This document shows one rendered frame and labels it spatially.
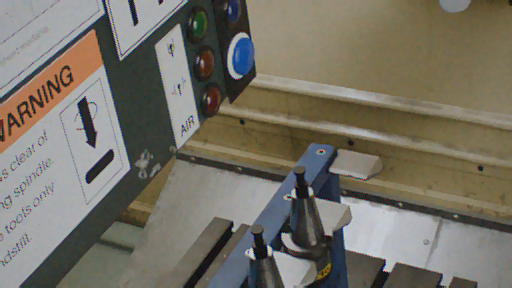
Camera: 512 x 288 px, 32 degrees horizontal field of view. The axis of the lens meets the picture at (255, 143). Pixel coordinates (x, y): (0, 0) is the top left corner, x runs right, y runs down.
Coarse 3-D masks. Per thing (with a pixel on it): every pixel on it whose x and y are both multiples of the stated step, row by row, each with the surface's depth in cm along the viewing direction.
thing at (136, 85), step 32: (192, 0) 62; (96, 32) 53; (160, 32) 59; (128, 64) 56; (192, 64) 63; (128, 96) 57; (160, 96) 60; (224, 96) 69; (128, 128) 58; (160, 128) 61; (128, 160) 58; (160, 160) 62; (128, 192) 59; (96, 224) 56; (64, 256) 54
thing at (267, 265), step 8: (264, 256) 97; (272, 256) 98; (256, 264) 97; (264, 264) 97; (272, 264) 98; (256, 272) 98; (264, 272) 98; (272, 272) 98; (248, 280) 100; (256, 280) 99; (264, 280) 98; (272, 280) 99; (280, 280) 100
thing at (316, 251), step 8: (288, 224) 112; (328, 232) 109; (288, 240) 109; (328, 240) 110; (288, 248) 108; (296, 248) 108; (304, 248) 108; (312, 248) 107; (320, 248) 107; (328, 248) 110; (296, 256) 108; (304, 256) 108; (312, 256) 108; (320, 256) 109
